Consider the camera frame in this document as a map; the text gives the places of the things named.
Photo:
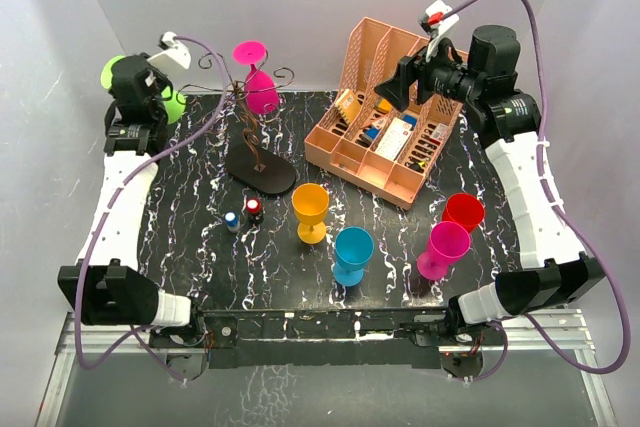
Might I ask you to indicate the pink desk file organizer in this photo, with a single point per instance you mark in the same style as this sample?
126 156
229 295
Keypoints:
373 50

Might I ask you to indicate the aluminium frame rail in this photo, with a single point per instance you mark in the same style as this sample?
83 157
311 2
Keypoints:
331 368

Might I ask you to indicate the orange wine glass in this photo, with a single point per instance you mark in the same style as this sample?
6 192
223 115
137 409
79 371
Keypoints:
311 202

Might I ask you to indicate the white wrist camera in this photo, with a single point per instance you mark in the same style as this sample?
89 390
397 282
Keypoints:
436 23
174 57

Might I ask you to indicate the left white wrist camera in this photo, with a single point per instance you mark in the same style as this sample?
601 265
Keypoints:
174 57

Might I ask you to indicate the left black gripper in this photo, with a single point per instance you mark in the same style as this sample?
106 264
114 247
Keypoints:
161 80

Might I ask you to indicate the orange sponge block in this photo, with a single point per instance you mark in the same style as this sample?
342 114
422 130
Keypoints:
383 106

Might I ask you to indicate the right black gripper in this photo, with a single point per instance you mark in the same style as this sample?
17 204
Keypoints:
398 89

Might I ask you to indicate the metal wine glass rack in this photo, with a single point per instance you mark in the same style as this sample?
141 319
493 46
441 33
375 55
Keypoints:
250 163

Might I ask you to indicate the magenta wine glass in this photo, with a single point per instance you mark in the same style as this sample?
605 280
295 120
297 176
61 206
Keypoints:
260 91
448 242

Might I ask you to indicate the blue capped small bottle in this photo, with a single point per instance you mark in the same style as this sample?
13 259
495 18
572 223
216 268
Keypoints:
232 221

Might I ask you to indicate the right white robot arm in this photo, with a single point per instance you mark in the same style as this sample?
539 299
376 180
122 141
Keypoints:
555 267

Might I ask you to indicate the green wine glass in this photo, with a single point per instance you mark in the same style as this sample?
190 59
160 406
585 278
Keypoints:
123 77

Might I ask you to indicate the blue eraser block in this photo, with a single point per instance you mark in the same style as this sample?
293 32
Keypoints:
369 135

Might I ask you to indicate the red capped small bottle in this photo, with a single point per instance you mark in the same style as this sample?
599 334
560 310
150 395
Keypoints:
254 210

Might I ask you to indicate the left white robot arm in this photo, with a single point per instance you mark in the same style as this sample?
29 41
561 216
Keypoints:
106 270

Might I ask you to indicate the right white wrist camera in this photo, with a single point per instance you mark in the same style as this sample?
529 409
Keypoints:
436 23

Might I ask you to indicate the yellow spiral notebook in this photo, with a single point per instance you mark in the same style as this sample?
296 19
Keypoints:
348 106

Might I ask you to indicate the blue wine glass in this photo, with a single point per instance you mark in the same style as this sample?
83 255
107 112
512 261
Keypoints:
354 248

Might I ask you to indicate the red wine glass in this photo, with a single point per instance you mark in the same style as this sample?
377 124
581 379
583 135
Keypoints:
465 210

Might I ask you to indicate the white card box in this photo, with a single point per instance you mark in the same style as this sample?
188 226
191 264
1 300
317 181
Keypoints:
394 139

